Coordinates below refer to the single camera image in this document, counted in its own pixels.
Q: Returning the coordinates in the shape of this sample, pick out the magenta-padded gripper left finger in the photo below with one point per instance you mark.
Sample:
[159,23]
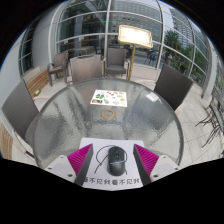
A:
[71,166]

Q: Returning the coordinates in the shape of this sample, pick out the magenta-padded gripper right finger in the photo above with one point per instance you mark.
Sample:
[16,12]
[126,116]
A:
[155,166]

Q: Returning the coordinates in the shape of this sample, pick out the black computer mouse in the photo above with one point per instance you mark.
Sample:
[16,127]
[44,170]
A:
[116,161]

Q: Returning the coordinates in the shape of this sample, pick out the white printed mouse pad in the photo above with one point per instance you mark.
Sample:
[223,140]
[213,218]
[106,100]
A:
[100,150]

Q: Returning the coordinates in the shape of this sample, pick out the small white card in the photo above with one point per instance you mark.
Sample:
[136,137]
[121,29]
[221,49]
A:
[152,96]

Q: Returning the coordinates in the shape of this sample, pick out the wooden slat bench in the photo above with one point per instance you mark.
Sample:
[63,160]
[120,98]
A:
[6,141]
[37,83]

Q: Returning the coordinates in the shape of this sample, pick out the grey wicker chair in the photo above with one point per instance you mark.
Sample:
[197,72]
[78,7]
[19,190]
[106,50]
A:
[116,58]
[85,68]
[60,61]
[173,86]
[18,110]

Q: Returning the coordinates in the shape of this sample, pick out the colourful printed menu card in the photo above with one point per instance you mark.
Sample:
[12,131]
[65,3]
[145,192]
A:
[109,98]

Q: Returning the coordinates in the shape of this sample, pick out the dark metal bistro table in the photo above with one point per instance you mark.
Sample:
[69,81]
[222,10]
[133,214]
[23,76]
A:
[215,116]

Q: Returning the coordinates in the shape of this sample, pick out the gold-framed menu stand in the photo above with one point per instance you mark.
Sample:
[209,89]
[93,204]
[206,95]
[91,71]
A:
[135,36]

